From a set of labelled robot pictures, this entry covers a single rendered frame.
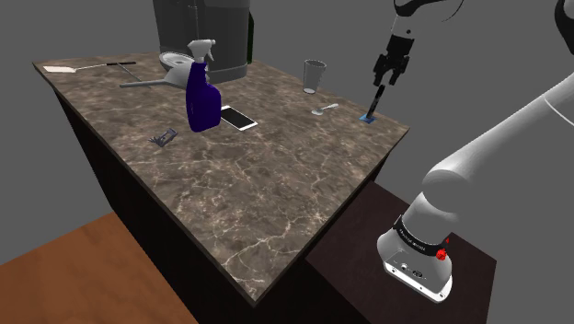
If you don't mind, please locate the blue spray bottle white trigger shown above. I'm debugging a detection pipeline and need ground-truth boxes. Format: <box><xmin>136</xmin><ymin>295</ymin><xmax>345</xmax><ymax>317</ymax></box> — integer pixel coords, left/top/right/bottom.
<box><xmin>185</xmin><ymin>39</ymin><xmax>224</xmax><ymax>133</ymax></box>

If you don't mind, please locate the large grey kitchen appliance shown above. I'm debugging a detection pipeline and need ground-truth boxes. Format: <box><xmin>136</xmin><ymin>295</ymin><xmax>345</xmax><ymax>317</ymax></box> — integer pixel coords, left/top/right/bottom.
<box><xmin>152</xmin><ymin>0</ymin><xmax>252</xmax><ymax>85</ymax></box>

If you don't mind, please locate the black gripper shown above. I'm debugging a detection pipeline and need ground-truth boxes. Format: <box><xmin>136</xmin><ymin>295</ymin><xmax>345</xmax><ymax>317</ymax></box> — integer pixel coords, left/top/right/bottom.
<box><xmin>373</xmin><ymin>35</ymin><xmax>415</xmax><ymax>87</ymax></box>

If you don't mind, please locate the white bowl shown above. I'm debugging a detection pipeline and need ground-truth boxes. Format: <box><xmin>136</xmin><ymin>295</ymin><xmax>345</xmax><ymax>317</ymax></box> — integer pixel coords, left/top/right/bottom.
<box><xmin>158</xmin><ymin>51</ymin><xmax>197</xmax><ymax>73</ymax></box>

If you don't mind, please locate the white spatula black handle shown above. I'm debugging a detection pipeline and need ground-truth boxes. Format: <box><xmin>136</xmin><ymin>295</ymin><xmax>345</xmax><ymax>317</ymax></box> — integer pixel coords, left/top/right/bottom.
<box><xmin>42</xmin><ymin>61</ymin><xmax>137</xmax><ymax>75</ymax></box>

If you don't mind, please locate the silver spoon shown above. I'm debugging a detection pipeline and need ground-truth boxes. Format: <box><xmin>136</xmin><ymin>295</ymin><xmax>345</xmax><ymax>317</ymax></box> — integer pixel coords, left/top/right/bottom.
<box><xmin>311</xmin><ymin>102</ymin><xmax>340</xmax><ymax>117</ymax></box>

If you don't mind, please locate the grey long-handled pan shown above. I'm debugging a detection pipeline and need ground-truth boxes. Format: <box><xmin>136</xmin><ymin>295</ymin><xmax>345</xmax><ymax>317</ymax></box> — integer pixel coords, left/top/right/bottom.
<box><xmin>119</xmin><ymin>62</ymin><xmax>195</xmax><ymax>89</ymax></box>

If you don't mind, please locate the grey drinking glass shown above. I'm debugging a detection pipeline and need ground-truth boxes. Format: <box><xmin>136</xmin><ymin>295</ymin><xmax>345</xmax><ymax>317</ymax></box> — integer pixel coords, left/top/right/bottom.
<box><xmin>302</xmin><ymin>59</ymin><xmax>327</xmax><ymax>96</ymax></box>

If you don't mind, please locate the dark folding key tool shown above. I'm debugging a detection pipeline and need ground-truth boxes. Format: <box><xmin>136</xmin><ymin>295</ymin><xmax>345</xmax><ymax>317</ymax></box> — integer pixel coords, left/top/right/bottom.
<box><xmin>148</xmin><ymin>127</ymin><xmax>179</xmax><ymax>148</ymax></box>

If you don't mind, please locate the dark robot stand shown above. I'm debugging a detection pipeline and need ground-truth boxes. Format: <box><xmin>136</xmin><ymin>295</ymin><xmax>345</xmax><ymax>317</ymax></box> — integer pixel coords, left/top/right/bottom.
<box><xmin>304</xmin><ymin>180</ymin><xmax>499</xmax><ymax>324</ymax></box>

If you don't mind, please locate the white smartphone black screen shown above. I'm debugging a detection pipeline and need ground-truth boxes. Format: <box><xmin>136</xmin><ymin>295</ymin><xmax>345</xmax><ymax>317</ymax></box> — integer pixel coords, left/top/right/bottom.
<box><xmin>220</xmin><ymin>104</ymin><xmax>259</xmax><ymax>133</ymax></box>

